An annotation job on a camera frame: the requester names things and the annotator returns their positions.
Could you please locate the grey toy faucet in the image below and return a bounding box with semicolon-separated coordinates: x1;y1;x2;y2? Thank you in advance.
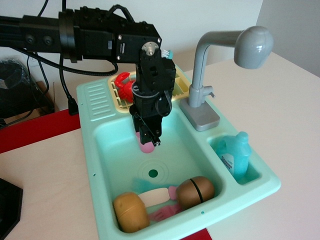
179;25;275;132

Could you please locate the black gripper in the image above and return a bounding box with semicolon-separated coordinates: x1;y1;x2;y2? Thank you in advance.
129;84;173;147

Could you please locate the dark brown toy potato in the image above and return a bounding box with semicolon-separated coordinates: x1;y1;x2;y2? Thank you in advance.
175;176;215;210

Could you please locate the blue toy detergent bottle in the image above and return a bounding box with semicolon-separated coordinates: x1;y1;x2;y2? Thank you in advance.
215;131;252;181

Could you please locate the teal toy fork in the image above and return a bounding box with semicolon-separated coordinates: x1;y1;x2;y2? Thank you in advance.
131;178;171;194

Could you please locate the yellow drying rack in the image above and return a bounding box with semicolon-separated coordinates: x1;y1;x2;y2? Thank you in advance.
107;68;191;113

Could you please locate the black bag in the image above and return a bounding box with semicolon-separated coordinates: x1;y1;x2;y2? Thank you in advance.
0;58;55;119

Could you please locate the pink toy fork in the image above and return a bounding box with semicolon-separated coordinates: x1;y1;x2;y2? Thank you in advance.
148;186;183;222

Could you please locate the mint green toy sink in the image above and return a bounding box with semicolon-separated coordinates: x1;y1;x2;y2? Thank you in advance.
76;69;281;240

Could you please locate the teal dish brush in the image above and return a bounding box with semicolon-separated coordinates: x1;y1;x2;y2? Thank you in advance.
161;49;173;60

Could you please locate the pink plastic cup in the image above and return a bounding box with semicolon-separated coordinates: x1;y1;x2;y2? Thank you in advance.
135;132;155;154

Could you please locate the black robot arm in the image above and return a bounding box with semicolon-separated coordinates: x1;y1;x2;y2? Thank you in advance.
0;4;176;146

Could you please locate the red toy crab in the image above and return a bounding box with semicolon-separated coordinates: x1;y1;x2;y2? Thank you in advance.
114;72;135;103

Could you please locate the cream toy knife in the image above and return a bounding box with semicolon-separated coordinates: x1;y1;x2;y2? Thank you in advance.
138;187;170;208

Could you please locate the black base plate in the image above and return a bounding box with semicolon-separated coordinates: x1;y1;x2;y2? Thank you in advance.
0;178;23;240

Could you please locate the black power cord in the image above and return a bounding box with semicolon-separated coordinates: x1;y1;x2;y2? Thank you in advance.
24;0;51;96

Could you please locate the light brown toy potato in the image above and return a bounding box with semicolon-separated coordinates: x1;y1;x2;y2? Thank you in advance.
113;192;151;233

